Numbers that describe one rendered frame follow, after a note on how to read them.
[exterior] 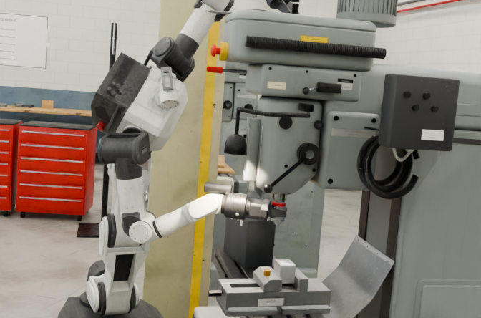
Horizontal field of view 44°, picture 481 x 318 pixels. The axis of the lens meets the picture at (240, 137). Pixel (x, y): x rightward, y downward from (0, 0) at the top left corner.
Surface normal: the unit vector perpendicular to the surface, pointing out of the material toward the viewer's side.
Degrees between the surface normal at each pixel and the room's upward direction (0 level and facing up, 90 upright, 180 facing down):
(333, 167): 90
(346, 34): 90
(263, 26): 90
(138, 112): 58
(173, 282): 90
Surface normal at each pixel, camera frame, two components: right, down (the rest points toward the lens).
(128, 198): 0.00, 0.21
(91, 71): 0.20, 0.11
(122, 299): 0.38, 0.36
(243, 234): -0.92, -0.03
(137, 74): 0.39, -0.41
